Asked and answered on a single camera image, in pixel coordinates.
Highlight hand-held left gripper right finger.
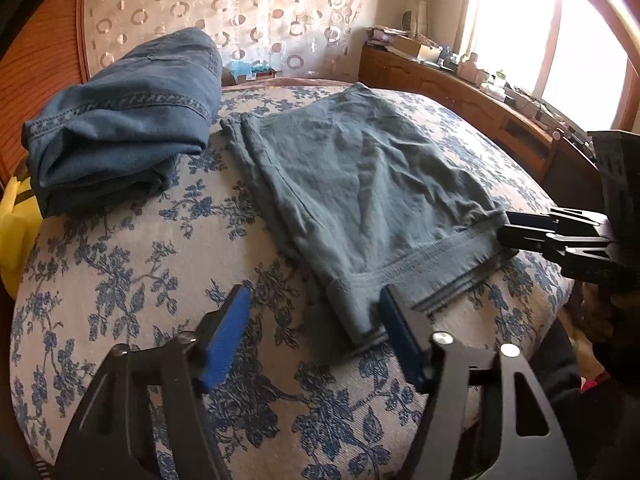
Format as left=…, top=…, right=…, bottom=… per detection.
left=379, top=285, right=578, bottom=480

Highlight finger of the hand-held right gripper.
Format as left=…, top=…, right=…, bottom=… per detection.
left=507, top=207, right=613, bottom=236
left=497, top=229, right=616, bottom=282

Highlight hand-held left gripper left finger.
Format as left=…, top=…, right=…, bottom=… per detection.
left=55, top=285, right=251, bottom=480

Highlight grey-green short pants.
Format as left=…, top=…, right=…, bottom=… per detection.
left=220, top=82, right=512, bottom=357

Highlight person's right hand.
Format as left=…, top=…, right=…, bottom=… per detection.
left=575, top=280, right=640, bottom=361

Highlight bed with blue floral sheet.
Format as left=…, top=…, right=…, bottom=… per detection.
left=9, top=77, right=576, bottom=480

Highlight white container with green lid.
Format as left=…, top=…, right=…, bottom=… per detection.
left=487, top=70, right=511, bottom=98

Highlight wooden cabinet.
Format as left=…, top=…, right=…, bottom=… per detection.
left=359, top=44, right=601, bottom=211

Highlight window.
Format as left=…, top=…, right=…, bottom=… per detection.
left=462, top=0, right=640, bottom=135

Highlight cardboard box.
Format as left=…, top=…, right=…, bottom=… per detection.
left=390, top=37, right=442, bottom=62

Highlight yellow plush toy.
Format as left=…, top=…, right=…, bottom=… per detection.
left=0, top=169, right=45, bottom=302

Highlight folded blue jeans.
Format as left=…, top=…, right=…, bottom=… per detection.
left=20, top=27, right=224, bottom=219

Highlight white window curtain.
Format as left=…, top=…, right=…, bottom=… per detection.
left=409, top=0, right=482, bottom=47

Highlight blue tissue box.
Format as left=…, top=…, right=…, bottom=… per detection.
left=221, top=59, right=277, bottom=87

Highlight wooden slatted wardrobe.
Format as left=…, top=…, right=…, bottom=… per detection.
left=0, top=0, right=92, bottom=187

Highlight circle patterned sheer curtain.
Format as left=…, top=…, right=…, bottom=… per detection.
left=80, top=0, right=368, bottom=86

